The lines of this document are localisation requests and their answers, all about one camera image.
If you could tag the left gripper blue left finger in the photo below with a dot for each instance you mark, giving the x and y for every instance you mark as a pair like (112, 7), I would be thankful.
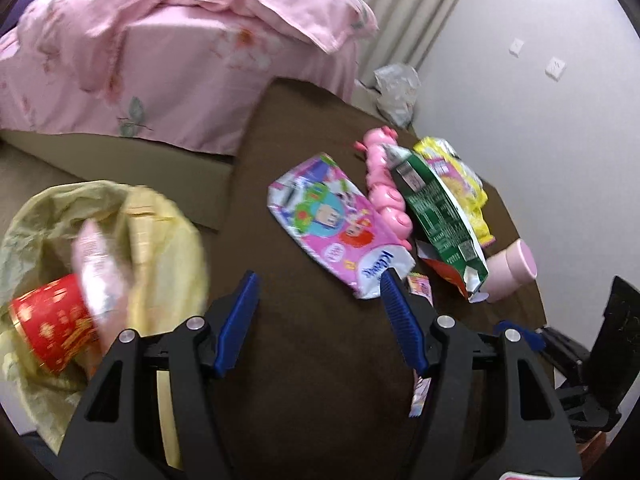
(230, 335)

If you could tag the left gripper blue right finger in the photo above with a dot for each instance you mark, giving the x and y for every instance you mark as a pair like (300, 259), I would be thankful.
(407, 329)

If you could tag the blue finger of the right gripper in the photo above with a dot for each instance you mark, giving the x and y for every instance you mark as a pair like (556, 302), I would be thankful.
(514, 332)

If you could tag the green snack bag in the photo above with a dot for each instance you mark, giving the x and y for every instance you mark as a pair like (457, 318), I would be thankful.
(455, 252)

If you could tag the pink cartoon tissue pack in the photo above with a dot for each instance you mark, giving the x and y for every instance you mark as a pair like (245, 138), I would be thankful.
(337, 226)

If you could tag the yellow purple chip bag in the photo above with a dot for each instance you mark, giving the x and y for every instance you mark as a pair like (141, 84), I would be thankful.
(464, 184)

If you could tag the red gold paper cup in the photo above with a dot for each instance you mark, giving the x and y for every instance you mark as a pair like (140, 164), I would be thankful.
(54, 322)

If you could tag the small pink candy wrapper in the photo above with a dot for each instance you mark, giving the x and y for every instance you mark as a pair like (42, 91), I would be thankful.
(420, 390)

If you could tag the yellow plastic trash bag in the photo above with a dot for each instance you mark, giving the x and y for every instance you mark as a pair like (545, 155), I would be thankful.
(37, 249)

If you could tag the pink plastic cup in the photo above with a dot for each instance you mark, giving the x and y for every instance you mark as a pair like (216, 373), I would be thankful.
(509, 270)

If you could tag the pink caterpillar toy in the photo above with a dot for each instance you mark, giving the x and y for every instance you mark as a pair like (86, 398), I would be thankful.
(382, 191)

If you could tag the white plastic bag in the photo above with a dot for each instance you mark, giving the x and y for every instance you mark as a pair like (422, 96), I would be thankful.
(398, 87)

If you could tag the striped beige curtain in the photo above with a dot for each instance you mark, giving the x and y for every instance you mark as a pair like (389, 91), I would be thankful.
(395, 5)

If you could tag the pink floral bed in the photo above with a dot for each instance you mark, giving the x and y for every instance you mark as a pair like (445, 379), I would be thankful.
(183, 72)

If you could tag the white wall switch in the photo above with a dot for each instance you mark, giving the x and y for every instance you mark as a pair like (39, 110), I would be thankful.
(516, 47)

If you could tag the white wall socket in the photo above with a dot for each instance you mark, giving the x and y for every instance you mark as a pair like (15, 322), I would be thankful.
(555, 69)

